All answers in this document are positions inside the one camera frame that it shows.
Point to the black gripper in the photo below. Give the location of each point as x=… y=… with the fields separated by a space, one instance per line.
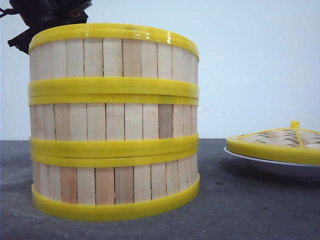
x=40 y=15

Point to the single-bun bamboo steamer tray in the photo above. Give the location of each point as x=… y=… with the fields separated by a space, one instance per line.
x=88 y=134

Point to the woven bamboo steamer lid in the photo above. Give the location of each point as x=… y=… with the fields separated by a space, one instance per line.
x=293 y=145

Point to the white plate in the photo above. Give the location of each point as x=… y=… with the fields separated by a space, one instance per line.
x=296 y=171

